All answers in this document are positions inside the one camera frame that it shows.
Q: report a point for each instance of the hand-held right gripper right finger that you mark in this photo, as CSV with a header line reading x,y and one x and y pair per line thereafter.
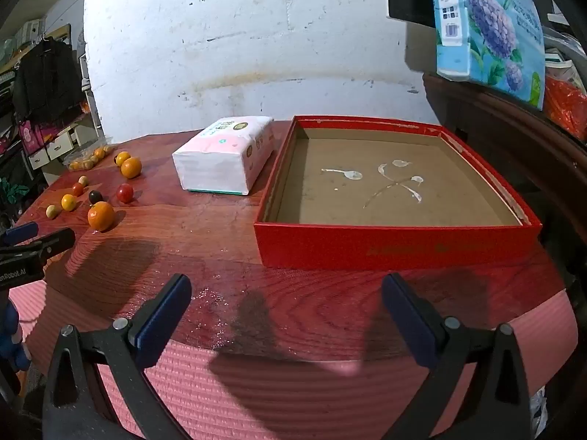
x,y
410,321

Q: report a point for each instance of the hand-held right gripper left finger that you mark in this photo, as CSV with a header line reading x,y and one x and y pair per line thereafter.
x,y
163,316

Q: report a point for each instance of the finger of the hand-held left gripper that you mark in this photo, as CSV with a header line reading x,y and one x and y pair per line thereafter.
x,y
20,233
46,244

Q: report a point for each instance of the yellow green round fruit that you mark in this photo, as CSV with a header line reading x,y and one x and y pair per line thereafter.
x,y
51,211

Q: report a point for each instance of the dark red round fruit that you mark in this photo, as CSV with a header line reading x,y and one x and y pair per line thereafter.
x,y
78,188

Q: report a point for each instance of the red cardboard box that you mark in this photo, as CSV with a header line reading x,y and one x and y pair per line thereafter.
x,y
394,243

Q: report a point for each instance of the red tomato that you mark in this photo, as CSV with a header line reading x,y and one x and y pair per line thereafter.
x,y
124,192

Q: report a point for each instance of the small orange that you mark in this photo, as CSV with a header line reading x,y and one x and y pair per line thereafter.
x,y
122,158

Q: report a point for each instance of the person's left hand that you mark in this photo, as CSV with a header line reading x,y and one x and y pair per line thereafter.
x,y
10,325

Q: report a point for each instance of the clear plastic clamshell container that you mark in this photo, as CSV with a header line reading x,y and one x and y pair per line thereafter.
x,y
73,164

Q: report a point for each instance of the white drawer unit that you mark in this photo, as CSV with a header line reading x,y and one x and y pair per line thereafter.
x,y
57,146

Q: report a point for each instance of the heap of tan balls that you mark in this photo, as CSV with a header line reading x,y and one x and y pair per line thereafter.
x,y
89,159

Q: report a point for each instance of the pink bag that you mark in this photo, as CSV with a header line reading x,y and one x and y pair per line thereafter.
x,y
30,135

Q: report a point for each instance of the black hanging jacket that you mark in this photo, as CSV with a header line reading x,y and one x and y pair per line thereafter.
x,y
43,78

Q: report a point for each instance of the white pink tissue pack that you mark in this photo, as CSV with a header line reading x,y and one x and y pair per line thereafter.
x,y
220,156

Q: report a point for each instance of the dark wooden cabinet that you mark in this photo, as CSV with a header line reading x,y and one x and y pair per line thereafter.
x,y
504,137

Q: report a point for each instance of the red orange plastic bag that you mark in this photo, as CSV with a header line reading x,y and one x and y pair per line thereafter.
x,y
568,105

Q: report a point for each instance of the blue floral tissue pack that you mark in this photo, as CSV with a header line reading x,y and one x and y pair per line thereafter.
x,y
490,32

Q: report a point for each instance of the stack of books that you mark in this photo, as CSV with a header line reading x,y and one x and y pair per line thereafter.
x,y
557,57

